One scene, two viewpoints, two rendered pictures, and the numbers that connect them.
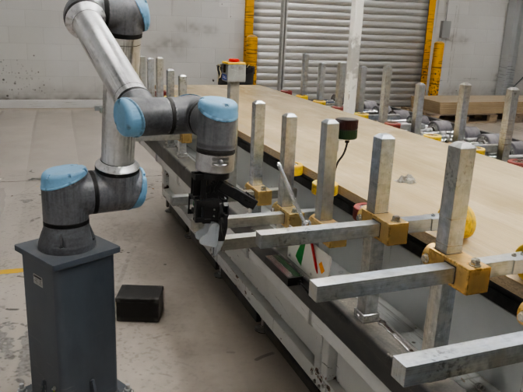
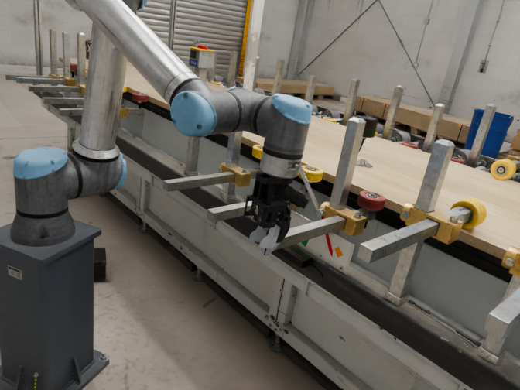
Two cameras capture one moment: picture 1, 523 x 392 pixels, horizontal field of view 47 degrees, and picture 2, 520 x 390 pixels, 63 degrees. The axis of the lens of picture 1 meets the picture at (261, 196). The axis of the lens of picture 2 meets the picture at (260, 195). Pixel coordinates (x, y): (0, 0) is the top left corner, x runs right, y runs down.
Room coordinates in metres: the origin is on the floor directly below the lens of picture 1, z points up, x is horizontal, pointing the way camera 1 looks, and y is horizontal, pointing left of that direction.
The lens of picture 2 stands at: (0.55, 0.49, 1.32)
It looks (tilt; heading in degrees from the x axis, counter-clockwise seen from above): 21 degrees down; 337
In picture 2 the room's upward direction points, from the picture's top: 9 degrees clockwise
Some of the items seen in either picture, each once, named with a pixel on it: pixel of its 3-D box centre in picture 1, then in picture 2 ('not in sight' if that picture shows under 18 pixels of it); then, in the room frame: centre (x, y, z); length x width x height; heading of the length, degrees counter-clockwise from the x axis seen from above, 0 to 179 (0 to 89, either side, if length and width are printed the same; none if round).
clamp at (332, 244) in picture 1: (327, 229); (341, 217); (1.51, -0.18, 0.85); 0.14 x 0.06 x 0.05; 22
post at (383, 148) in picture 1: (374, 236); (416, 231); (1.30, -0.26, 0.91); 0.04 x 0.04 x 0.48; 22
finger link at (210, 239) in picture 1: (210, 239); (268, 241); (1.36, 0.12, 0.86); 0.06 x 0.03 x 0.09; 112
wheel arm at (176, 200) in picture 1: (235, 196); (218, 179); (1.93, 0.09, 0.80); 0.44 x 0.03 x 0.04; 112
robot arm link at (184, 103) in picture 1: (191, 115); (245, 111); (1.47, 0.18, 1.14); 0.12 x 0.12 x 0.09; 32
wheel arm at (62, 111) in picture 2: (166, 137); (104, 111); (2.85, 0.47, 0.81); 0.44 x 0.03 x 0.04; 112
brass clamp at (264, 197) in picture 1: (257, 192); (234, 174); (1.98, 0.01, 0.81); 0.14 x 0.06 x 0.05; 22
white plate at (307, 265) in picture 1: (307, 257); (316, 240); (1.55, -0.13, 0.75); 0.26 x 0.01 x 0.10; 22
